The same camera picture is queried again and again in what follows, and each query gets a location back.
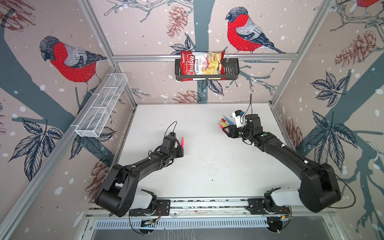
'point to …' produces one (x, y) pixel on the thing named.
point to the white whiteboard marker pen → (225, 121)
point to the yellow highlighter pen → (223, 123)
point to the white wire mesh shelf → (91, 123)
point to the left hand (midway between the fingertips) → (182, 149)
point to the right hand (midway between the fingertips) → (223, 130)
